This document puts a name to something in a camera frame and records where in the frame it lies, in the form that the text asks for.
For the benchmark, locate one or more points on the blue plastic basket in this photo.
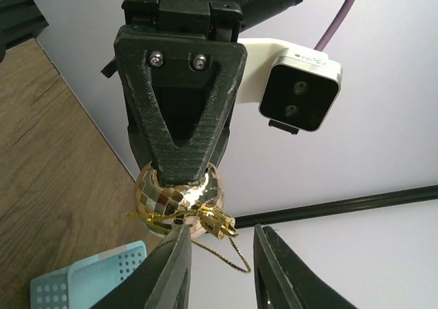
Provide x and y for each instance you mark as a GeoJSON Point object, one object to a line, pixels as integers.
{"type": "Point", "coordinates": [87, 281]}

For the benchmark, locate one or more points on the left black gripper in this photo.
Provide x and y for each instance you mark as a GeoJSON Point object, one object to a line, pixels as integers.
{"type": "Point", "coordinates": [180, 89]}

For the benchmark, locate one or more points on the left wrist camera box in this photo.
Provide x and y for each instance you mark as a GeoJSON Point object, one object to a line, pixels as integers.
{"type": "Point", "coordinates": [293, 86]}

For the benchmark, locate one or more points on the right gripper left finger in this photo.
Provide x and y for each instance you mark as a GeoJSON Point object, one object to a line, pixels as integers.
{"type": "Point", "coordinates": [162, 281]}

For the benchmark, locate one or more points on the black aluminium front rail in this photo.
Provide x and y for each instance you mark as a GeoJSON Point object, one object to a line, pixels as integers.
{"type": "Point", "coordinates": [21, 20]}

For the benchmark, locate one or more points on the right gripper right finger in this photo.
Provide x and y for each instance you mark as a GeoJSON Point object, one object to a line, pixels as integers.
{"type": "Point", "coordinates": [283, 280]}

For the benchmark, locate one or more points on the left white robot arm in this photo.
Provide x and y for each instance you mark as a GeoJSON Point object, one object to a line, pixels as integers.
{"type": "Point", "coordinates": [255, 12]}

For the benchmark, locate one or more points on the black frame post right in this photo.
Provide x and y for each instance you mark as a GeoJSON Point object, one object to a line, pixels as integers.
{"type": "Point", "coordinates": [395, 198]}

